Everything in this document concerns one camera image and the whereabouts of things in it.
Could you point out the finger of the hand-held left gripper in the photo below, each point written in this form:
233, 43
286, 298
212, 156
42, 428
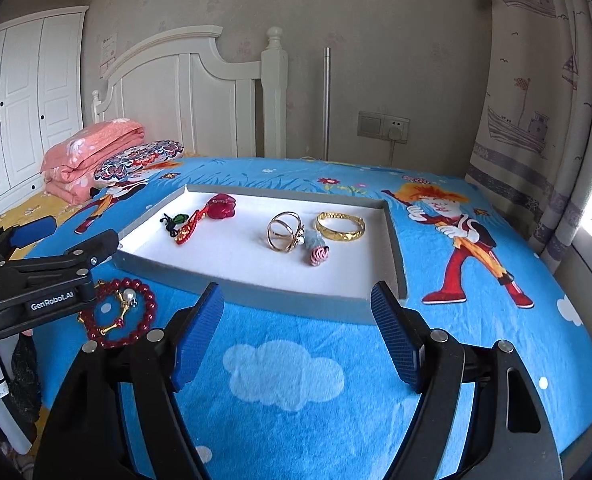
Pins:
33, 227
96, 247

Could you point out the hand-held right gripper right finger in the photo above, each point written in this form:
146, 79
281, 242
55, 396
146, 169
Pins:
395, 340

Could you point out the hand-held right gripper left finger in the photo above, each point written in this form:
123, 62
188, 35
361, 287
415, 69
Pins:
196, 340

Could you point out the grey shallow box tray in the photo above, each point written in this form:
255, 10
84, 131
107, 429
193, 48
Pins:
226, 260

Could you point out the pink spiral hair clip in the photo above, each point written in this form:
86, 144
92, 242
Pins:
318, 252

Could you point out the gold bangle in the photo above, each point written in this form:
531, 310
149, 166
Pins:
338, 234

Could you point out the yellow bed sheet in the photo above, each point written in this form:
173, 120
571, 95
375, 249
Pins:
31, 210

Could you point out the dark lace cloth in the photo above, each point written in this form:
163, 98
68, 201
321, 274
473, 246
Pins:
26, 375

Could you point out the pink folded quilt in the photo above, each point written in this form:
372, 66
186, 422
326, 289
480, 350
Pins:
91, 152

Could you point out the patterned pillow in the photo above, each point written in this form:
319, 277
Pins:
136, 157

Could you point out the blue cartoon printed blanket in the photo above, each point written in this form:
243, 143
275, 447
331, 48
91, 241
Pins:
301, 400

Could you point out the white wardrobe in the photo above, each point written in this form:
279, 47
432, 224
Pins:
26, 110

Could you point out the white bed headboard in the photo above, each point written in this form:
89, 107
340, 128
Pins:
186, 95

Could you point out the metal pole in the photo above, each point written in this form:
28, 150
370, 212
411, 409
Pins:
327, 105

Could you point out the ship print curtain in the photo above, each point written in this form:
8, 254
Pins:
530, 125

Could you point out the paper wall notice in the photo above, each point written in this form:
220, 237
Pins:
109, 55

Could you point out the wall switch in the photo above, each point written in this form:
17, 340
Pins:
371, 124

